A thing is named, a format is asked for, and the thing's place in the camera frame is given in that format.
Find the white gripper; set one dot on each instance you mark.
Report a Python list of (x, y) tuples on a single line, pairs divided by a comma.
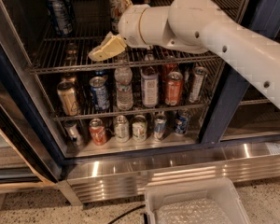
[(130, 24)]

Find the blue pepsi can top shelf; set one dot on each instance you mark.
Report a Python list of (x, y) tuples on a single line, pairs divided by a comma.
[(59, 17)]

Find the blue pepsi can shelf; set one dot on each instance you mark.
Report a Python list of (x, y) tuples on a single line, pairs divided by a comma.
[(59, 17), (99, 93)]

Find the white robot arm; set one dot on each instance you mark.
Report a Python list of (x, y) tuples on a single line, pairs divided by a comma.
[(196, 26)]

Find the dark blue can behind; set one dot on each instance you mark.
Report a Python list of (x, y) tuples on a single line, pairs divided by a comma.
[(65, 0)]

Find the white label tall can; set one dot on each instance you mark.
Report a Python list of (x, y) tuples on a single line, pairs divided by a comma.
[(149, 85)]

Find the blue pepsi can middle shelf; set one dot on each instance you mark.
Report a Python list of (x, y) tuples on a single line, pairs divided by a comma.
[(99, 93)]

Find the orange soda can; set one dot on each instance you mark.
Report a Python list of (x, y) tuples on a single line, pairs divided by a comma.
[(173, 88)]

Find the gold can middle shelf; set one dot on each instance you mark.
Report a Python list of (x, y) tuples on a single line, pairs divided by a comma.
[(67, 93)]

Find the silver slim can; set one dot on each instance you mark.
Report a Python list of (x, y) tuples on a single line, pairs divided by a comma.
[(197, 80)]

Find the blue silver can bottom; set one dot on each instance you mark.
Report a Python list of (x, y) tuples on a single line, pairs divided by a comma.
[(160, 121)]

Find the white can bottom centre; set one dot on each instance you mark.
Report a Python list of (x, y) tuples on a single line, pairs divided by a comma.
[(139, 127)]

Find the stainless steel fridge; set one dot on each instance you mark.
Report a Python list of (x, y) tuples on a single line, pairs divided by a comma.
[(237, 134)]

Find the white green can bottom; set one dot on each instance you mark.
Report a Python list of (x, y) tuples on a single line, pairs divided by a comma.
[(121, 129)]

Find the blue pepsi can bottom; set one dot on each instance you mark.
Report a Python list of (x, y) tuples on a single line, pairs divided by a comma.
[(182, 118)]

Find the silver can bottom left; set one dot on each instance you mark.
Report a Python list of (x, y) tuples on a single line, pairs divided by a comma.
[(73, 132)]

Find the red can bottom shelf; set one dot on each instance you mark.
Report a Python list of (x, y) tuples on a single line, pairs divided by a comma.
[(97, 131)]

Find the open glass fridge door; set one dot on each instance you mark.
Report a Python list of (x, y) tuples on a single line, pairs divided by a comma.
[(24, 162)]

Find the clear water bottle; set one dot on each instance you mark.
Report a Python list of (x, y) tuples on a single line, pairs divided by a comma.
[(123, 76)]

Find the white plastic bin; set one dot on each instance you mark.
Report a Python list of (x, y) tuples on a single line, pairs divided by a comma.
[(221, 190)]

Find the bubble wrap sheet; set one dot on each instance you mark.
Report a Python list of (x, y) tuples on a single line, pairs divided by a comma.
[(198, 211)]

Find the top wire shelf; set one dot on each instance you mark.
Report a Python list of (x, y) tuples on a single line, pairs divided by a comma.
[(59, 55)]

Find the wire shelf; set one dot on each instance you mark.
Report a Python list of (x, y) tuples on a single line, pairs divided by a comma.
[(59, 55), (211, 63)]

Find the middle wire shelf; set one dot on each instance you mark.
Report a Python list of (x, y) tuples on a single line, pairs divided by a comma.
[(211, 63)]

